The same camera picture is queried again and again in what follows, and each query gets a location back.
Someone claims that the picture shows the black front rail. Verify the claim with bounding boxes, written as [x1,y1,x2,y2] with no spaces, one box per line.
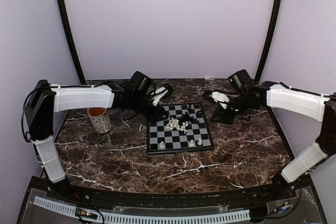
[26,176,313,209]

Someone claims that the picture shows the black frame post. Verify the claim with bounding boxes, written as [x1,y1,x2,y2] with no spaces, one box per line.
[255,0,281,83]
[57,0,86,84]

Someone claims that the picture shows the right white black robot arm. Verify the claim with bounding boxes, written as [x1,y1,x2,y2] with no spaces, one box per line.
[204,81,335,200]

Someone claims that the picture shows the black grey chessboard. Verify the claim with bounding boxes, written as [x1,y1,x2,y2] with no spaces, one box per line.
[146,103,214,155]

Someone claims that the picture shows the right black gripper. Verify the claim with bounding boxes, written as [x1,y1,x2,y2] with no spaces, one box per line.
[210,92,255,125]

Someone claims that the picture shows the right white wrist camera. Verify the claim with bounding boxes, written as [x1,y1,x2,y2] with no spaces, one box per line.
[203,90,230,109]

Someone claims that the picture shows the white slotted cable duct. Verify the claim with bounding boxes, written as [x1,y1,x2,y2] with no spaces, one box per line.
[33,196,250,223]

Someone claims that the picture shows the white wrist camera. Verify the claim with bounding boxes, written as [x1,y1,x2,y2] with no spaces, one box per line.
[203,90,230,109]
[149,84,174,106]

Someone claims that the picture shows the white patterned mug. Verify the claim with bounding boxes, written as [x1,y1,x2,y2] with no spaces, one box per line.
[87,108,112,134]

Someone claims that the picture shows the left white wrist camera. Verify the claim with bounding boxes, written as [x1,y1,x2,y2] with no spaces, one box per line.
[149,84,174,106]

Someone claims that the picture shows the right black frame post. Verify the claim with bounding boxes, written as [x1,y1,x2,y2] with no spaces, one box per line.
[255,0,281,83]

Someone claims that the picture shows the left black frame post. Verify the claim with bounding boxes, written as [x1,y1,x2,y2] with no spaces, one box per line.
[57,0,86,84]

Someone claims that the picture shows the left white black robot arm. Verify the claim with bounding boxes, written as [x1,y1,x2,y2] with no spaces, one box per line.
[20,77,173,201]

